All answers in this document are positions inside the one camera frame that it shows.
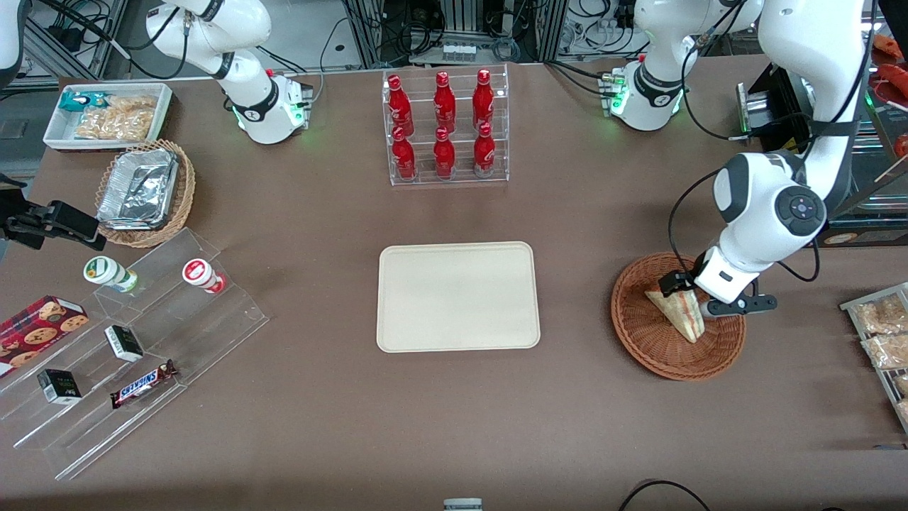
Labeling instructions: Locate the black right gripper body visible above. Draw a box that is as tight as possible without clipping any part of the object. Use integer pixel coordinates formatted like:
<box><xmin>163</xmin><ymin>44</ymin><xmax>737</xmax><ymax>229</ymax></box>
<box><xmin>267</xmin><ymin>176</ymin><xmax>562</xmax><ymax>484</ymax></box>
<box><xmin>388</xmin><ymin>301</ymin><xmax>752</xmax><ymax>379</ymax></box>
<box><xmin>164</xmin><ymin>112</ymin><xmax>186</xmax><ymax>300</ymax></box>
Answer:
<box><xmin>0</xmin><ymin>192</ymin><xmax>54</xmax><ymax>251</ymax></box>

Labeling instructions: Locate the triangular sandwich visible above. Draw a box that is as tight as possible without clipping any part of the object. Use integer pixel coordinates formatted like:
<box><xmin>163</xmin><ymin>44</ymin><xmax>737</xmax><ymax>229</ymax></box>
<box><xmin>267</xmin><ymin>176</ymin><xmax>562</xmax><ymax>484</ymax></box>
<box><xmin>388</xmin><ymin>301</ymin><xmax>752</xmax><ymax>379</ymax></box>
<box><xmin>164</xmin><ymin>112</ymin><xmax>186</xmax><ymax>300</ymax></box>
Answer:
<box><xmin>644</xmin><ymin>287</ymin><xmax>707</xmax><ymax>344</ymax></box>

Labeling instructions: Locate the brown round wicker basket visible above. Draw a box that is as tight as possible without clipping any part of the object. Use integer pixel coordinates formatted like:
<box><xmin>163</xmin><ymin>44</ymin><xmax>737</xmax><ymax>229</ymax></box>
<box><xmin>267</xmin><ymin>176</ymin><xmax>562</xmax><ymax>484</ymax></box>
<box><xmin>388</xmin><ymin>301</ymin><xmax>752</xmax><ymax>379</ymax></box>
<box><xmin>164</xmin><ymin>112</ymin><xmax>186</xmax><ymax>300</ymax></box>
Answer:
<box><xmin>611</xmin><ymin>252</ymin><xmax>747</xmax><ymax>383</ymax></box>

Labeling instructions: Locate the grey tray of pastry bags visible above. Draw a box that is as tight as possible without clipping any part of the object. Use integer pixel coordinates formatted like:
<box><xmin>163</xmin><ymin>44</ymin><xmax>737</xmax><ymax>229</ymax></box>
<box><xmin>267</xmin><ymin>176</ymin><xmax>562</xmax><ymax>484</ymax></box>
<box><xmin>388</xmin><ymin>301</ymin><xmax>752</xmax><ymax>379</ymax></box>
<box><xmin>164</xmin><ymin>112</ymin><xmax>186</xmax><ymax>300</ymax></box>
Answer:
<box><xmin>840</xmin><ymin>282</ymin><xmax>908</xmax><ymax>434</ymax></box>

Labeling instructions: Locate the light wicker basket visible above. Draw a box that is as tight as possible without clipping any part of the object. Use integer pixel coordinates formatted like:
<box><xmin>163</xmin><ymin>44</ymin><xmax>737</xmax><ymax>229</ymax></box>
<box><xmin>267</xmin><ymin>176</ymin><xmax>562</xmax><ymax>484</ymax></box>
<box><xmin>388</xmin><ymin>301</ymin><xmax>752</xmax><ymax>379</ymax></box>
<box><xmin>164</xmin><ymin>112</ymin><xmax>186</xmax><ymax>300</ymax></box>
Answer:
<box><xmin>94</xmin><ymin>138</ymin><xmax>197</xmax><ymax>249</ymax></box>

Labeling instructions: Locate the beige rectangular tray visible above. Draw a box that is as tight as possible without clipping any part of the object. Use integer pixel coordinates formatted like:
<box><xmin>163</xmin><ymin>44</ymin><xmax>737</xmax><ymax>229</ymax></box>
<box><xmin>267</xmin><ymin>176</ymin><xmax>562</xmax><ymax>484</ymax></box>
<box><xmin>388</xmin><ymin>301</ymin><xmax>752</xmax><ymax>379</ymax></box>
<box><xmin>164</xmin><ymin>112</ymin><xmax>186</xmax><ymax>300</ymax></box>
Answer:
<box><xmin>376</xmin><ymin>241</ymin><xmax>542</xmax><ymax>354</ymax></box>

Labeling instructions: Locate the green lid yogurt cup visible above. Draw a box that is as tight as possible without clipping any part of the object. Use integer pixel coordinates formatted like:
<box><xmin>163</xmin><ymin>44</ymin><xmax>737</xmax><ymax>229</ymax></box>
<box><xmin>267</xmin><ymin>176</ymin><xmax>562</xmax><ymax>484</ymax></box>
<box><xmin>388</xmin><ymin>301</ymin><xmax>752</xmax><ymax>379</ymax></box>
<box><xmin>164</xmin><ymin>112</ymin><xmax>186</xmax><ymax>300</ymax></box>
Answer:
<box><xmin>82</xmin><ymin>255</ymin><xmax>140</xmax><ymax>294</ymax></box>

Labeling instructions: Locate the red cookie box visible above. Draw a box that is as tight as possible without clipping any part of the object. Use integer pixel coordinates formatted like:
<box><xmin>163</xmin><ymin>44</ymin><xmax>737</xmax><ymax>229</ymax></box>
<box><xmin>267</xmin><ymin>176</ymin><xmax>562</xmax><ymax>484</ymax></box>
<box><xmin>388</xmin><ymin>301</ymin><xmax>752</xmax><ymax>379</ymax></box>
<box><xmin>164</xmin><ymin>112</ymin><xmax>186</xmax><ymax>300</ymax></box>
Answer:
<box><xmin>0</xmin><ymin>295</ymin><xmax>90</xmax><ymax>378</ymax></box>

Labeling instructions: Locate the white rectangular snack bin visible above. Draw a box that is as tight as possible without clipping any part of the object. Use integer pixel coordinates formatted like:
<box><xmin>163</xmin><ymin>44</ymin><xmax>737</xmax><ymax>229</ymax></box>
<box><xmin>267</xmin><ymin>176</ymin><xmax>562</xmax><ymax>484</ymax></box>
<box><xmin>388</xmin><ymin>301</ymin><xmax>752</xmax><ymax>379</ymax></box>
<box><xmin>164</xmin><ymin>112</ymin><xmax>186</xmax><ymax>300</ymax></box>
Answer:
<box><xmin>43</xmin><ymin>82</ymin><xmax>174</xmax><ymax>153</ymax></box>

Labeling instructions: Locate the stack of foil containers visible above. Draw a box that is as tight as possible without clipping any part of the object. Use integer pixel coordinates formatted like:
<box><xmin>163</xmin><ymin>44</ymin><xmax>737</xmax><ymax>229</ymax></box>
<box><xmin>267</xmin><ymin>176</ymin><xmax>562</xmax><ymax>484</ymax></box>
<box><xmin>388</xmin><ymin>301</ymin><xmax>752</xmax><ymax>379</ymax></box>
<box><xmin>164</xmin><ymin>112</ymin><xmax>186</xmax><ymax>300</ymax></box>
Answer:
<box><xmin>96</xmin><ymin>147</ymin><xmax>180</xmax><ymax>231</ymax></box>

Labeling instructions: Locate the teal snack packet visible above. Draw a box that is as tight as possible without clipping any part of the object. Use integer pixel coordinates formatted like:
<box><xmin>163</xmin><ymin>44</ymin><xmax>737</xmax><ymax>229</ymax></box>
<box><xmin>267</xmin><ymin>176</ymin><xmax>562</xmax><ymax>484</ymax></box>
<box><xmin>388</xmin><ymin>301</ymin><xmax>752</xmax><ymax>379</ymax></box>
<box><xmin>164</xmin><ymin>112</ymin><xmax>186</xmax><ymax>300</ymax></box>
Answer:
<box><xmin>58</xmin><ymin>90</ymin><xmax>109</xmax><ymax>114</ymax></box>

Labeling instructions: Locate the clear bag of crackers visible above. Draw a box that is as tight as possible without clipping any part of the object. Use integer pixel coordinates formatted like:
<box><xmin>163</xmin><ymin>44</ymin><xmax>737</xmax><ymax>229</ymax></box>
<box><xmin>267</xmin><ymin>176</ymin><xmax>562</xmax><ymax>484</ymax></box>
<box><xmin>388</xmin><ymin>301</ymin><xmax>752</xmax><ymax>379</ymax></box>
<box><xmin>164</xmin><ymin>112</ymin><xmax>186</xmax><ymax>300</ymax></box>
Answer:
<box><xmin>74</xmin><ymin>95</ymin><xmax>157</xmax><ymax>141</ymax></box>

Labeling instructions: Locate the black food warmer cabinet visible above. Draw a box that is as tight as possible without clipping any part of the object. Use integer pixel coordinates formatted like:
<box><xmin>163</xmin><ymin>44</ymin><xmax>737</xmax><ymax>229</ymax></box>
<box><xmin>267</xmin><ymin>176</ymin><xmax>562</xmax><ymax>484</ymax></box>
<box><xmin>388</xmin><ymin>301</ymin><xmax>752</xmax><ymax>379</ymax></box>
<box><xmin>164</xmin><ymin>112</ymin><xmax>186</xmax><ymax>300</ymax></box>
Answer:
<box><xmin>736</xmin><ymin>0</ymin><xmax>908</xmax><ymax>248</ymax></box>

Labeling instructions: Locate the small black white box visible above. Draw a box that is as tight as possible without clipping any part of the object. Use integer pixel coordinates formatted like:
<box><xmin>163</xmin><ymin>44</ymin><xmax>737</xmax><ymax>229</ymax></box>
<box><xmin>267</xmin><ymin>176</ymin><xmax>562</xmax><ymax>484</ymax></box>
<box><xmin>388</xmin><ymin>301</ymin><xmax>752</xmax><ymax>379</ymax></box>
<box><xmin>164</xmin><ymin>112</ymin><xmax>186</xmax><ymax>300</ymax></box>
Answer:
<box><xmin>36</xmin><ymin>368</ymin><xmax>83</xmax><ymax>406</ymax></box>
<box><xmin>104</xmin><ymin>324</ymin><xmax>145</xmax><ymax>363</ymax></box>

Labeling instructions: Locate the clear pastry bag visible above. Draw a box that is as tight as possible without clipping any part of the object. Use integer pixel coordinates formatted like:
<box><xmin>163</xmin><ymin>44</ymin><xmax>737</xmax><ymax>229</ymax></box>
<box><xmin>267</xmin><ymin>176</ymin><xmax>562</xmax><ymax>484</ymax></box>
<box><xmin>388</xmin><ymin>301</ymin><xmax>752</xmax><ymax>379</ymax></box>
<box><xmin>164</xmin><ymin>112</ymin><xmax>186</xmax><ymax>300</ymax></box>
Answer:
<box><xmin>851</xmin><ymin>293</ymin><xmax>908</xmax><ymax>335</ymax></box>
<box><xmin>860</xmin><ymin>332</ymin><xmax>908</xmax><ymax>370</ymax></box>

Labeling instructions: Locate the red lid yogurt cup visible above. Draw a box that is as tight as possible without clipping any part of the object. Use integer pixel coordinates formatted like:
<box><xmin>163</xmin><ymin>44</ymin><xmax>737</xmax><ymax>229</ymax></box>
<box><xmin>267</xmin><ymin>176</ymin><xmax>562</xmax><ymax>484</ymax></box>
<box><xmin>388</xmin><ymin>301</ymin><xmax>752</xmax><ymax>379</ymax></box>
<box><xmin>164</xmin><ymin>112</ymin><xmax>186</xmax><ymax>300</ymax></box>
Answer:
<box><xmin>182</xmin><ymin>258</ymin><xmax>227</xmax><ymax>295</ymax></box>

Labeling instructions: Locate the clear acrylic stepped shelf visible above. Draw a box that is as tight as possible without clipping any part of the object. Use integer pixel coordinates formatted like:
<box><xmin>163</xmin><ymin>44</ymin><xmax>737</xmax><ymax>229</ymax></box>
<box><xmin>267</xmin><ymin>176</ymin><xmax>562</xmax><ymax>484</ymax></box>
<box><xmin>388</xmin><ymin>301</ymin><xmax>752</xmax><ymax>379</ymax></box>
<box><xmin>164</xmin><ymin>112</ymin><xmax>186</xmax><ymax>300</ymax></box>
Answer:
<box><xmin>0</xmin><ymin>226</ymin><xmax>271</xmax><ymax>482</ymax></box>

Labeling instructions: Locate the Snickers chocolate bar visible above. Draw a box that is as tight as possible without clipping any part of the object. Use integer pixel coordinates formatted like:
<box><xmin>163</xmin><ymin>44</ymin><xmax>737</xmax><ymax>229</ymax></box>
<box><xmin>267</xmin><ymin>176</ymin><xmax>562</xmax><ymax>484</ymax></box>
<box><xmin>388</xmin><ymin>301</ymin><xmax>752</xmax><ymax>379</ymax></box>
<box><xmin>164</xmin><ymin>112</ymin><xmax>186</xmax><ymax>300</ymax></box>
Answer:
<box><xmin>109</xmin><ymin>358</ymin><xmax>179</xmax><ymax>410</ymax></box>

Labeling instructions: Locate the clear acrylic bottle rack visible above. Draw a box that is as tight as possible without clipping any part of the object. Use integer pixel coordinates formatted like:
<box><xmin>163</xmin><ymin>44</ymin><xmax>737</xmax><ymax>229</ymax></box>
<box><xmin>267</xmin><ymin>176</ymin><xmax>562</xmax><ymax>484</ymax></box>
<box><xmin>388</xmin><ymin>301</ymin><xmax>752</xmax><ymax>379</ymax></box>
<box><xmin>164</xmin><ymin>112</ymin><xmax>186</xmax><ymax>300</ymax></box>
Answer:
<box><xmin>382</xmin><ymin>64</ymin><xmax>510</xmax><ymax>187</ymax></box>

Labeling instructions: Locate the red cola bottle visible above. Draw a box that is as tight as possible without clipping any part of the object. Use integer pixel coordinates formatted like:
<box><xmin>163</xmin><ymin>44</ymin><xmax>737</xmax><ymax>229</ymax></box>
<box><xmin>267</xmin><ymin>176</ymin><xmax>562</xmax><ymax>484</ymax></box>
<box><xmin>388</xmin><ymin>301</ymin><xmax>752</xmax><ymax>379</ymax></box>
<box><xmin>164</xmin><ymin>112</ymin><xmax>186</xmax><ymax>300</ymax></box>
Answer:
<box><xmin>433</xmin><ymin>71</ymin><xmax>458</xmax><ymax>133</ymax></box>
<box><xmin>433</xmin><ymin>127</ymin><xmax>456</xmax><ymax>179</ymax></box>
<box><xmin>472</xmin><ymin>122</ymin><xmax>497</xmax><ymax>177</ymax></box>
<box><xmin>387</xmin><ymin>75</ymin><xmax>415</xmax><ymax>136</ymax></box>
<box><xmin>472</xmin><ymin>68</ymin><xmax>496</xmax><ymax>131</ymax></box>
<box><xmin>392</xmin><ymin>127</ymin><xmax>418</xmax><ymax>181</ymax></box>

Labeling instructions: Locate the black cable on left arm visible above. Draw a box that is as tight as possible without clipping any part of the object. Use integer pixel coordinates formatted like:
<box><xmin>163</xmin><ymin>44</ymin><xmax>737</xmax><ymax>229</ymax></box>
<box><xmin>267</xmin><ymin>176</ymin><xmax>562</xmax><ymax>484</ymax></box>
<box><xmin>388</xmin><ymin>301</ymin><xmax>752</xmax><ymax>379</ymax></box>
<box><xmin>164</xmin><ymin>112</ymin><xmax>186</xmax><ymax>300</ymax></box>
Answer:
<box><xmin>667</xmin><ymin>167</ymin><xmax>821</xmax><ymax>282</ymax></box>

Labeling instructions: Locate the black cable on table edge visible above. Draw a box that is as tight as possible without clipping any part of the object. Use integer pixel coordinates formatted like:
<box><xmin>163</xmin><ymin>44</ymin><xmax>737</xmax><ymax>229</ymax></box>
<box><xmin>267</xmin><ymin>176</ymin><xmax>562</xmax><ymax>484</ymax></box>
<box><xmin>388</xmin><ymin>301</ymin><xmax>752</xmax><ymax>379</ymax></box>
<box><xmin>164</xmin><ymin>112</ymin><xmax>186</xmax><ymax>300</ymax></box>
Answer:
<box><xmin>616</xmin><ymin>480</ymin><xmax>712</xmax><ymax>511</ymax></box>

